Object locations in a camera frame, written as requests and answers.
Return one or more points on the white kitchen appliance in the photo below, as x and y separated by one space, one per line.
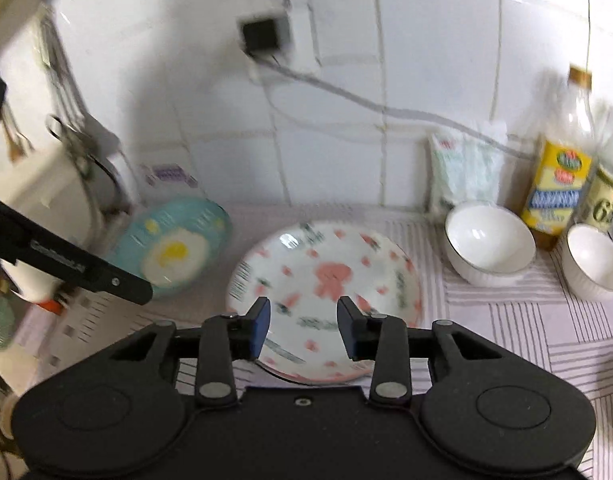
46 187

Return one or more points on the pink bear plate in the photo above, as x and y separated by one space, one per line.
303 270

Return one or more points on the white vinegar bottle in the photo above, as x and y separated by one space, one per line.
597 206

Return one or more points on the yellow cooking wine bottle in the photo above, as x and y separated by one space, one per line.
568 144

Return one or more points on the teal egg plate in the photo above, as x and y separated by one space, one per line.
172 244

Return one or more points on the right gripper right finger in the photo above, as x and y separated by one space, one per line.
381 339

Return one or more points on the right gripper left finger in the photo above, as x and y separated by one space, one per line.
224 339

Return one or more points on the black power adapter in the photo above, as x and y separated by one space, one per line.
267 34

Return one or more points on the white salt bag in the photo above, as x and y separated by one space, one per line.
463 169

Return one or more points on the striped white table mat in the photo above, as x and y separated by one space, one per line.
538 319

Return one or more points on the white ribbed bowl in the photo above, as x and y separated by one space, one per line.
488 245
587 262

